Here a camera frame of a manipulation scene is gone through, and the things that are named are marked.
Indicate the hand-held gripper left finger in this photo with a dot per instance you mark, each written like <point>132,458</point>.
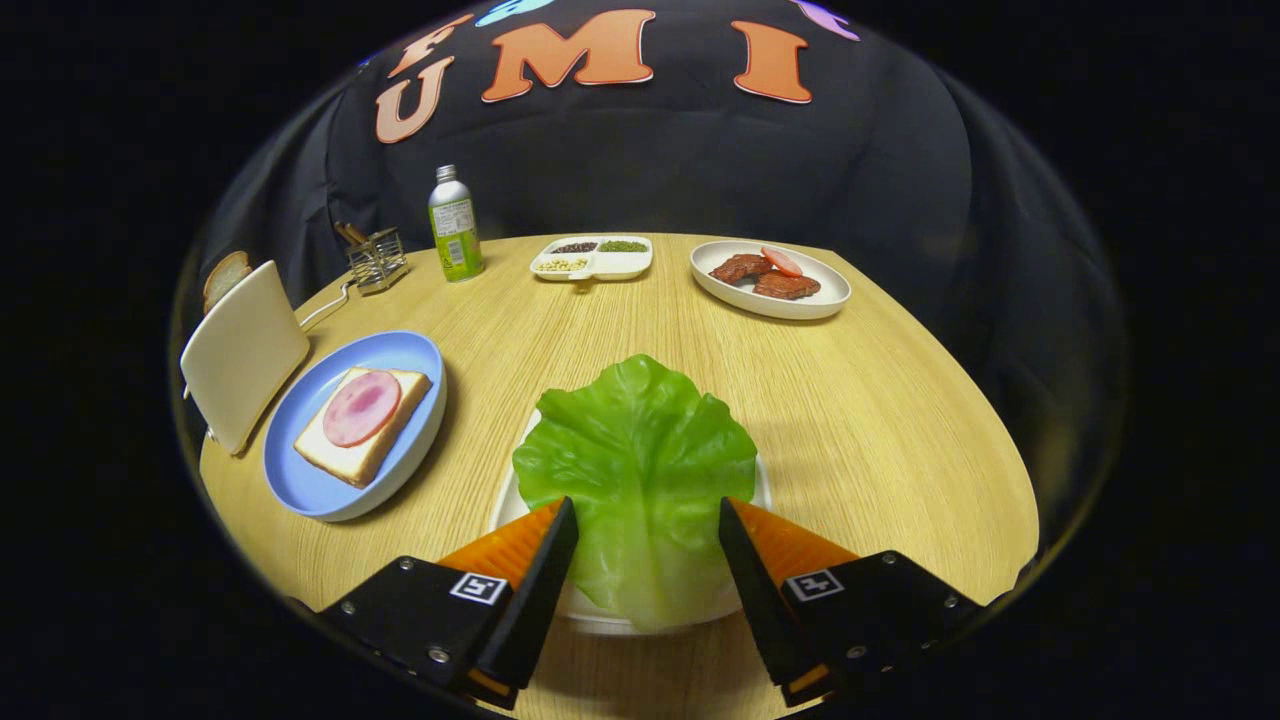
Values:
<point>530,600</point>

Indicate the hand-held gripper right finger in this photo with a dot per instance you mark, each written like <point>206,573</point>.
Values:
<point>765,600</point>

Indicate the green lettuce leaf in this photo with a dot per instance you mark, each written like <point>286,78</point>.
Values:
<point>640,460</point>

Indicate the toasted bread slice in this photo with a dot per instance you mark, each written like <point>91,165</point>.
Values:
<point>225,277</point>

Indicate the square white plate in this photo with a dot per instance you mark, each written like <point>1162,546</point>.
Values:
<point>508,510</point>

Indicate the white sandwich bread slice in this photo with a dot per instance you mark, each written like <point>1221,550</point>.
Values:
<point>370,457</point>

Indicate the blue plate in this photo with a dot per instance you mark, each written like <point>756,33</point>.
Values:
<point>320,480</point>

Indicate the pink ham slice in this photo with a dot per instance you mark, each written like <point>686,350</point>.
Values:
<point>360,408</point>

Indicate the brown meat piece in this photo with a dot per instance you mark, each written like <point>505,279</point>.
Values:
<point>738,268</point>
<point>788,287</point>

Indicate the round white plate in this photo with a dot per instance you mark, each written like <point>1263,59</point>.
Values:
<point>830,292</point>

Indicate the pile of yellow beans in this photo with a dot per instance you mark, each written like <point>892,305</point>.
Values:
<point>561,265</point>

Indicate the pink sausage slice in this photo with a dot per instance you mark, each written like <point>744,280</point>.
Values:
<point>782,261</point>

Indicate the white divided dish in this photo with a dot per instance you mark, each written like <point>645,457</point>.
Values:
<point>625,266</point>

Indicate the pile of dark beans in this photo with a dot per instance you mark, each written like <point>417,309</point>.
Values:
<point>575,247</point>

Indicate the pile of green beans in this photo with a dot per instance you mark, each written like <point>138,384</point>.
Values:
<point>623,246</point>

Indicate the silver bottle with green label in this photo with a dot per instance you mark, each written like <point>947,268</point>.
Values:
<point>455,235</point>

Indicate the white toaster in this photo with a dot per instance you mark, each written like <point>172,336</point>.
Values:
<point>245,350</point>

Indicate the brown utensils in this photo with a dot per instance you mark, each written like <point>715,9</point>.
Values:
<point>352,234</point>

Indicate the black backdrop cloth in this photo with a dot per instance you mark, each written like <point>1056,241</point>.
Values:
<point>640,170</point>

